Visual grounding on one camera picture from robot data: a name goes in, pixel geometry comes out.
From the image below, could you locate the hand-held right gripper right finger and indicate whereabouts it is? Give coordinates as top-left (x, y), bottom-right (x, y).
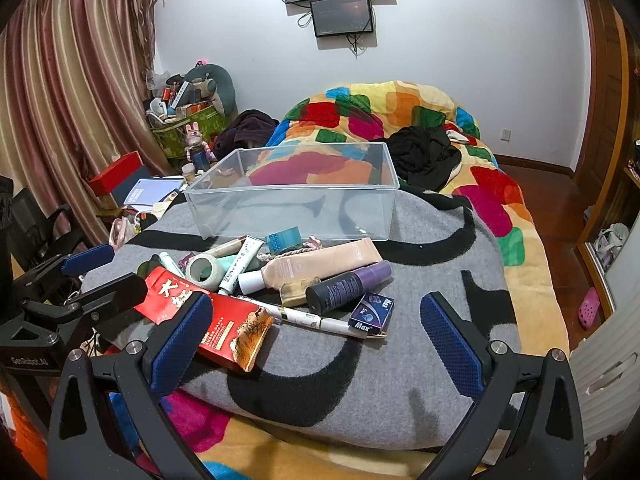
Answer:
top-left (419, 291), bottom-right (588, 480)

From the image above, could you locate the striped curtain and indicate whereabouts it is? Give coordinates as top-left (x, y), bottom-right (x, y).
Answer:
top-left (0, 0), bottom-right (173, 261)

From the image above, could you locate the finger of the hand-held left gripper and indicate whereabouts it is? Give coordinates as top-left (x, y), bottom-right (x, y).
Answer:
top-left (60, 273), bottom-right (148, 333)
top-left (20, 244), bottom-right (116, 306)

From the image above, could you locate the red box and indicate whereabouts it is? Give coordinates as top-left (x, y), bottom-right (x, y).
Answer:
top-left (89, 151), bottom-right (146, 196)

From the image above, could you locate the colourful patchwork blanket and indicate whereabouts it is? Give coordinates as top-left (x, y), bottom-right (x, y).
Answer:
top-left (100, 80), bottom-right (571, 480)

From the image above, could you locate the pale green tube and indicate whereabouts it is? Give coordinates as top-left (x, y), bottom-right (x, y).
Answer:
top-left (149, 252), bottom-right (187, 277)

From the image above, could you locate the grey black blanket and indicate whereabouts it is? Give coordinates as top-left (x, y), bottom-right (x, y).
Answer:
top-left (82, 187), bottom-right (521, 453)

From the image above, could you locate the black office chair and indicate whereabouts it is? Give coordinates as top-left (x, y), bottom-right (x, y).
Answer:
top-left (10, 187), bottom-right (88, 281)

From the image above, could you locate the white bag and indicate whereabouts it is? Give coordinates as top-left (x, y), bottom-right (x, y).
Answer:
top-left (592, 222), bottom-right (631, 266)

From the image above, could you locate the blue notebook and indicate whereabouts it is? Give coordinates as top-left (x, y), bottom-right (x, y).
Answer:
top-left (122, 176), bottom-right (186, 207)

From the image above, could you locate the pink rabbit bottle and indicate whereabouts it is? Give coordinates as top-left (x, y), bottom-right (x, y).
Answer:
top-left (184, 122), bottom-right (217, 171)

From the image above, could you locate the purple bottle with dark cap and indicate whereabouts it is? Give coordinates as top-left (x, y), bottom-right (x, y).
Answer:
top-left (305, 261), bottom-right (393, 317)

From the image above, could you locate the pink slipper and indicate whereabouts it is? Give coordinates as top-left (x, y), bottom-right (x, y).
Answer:
top-left (577, 287), bottom-right (601, 330)

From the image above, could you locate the pink pouch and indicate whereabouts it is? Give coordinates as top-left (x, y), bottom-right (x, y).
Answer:
top-left (109, 217), bottom-right (138, 251)

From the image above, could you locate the small teal box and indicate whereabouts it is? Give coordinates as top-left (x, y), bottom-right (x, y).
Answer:
top-left (264, 227), bottom-right (303, 253)

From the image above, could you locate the small blue box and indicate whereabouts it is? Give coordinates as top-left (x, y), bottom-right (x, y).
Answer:
top-left (348, 292), bottom-right (396, 336)

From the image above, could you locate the black cable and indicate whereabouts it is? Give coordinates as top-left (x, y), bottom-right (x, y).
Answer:
top-left (345, 30), bottom-right (376, 56)

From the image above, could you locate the white toothpaste tube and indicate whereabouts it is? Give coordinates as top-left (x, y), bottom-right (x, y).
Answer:
top-left (217, 237), bottom-right (266, 297)

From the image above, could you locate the red snack packet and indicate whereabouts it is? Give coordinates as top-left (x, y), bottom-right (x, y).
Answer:
top-left (134, 266), bottom-right (275, 373)

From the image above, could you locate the beige cosmetic tube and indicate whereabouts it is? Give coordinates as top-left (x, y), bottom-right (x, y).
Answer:
top-left (239, 237), bottom-right (383, 295)

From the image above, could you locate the white pen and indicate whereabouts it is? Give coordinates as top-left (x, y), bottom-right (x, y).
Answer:
top-left (235, 294), bottom-right (388, 343)

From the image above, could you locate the wooden door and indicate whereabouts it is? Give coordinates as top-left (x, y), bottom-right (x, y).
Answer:
top-left (570, 0), bottom-right (631, 186)

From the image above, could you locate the white slotted panel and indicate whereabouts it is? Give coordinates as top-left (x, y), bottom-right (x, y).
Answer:
top-left (570, 320), bottom-right (640, 441)

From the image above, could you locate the small wall screen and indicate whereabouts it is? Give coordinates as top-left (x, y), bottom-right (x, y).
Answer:
top-left (309, 0), bottom-right (376, 38)

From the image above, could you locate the olive glass bottle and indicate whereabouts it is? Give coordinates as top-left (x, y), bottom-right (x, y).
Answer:
top-left (279, 281), bottom-right (310, 308)

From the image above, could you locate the green bag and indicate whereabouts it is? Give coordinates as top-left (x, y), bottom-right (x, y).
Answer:
top-left (150, 105), bottom-right (226, 171)

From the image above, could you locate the clear plastic box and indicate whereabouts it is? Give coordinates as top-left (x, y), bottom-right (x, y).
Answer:
top-left (184, 142), bottom-right (401, 241)

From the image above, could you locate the braided cord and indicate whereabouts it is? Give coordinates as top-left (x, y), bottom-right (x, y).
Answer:
top-left (256, 236), bottom-right (325, 263)

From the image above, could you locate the black clothing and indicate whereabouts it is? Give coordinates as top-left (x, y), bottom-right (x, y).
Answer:
top-left (387, 125), bottom-right (463, 192)

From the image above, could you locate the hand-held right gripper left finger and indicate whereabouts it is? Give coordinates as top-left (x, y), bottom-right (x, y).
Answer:
top-left (47, 292), bottom-right (216, 480)

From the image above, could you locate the beige cosmetic stick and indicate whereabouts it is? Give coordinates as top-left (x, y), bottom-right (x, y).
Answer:
top-left (202, 236), bottom-right (248, 261)

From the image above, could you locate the white tape roll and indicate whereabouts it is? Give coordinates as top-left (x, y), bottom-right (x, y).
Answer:
top-left (185, 253), bottom-right (223, 293)

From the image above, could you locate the grey neck pillow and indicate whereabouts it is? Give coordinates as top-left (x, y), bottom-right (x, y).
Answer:
top-left (182, 63), bottom-right (238, 113)

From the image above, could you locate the dark purple clothing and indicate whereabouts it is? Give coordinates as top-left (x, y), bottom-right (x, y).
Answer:
top-left (215, 109), bottom-right (281, 153)

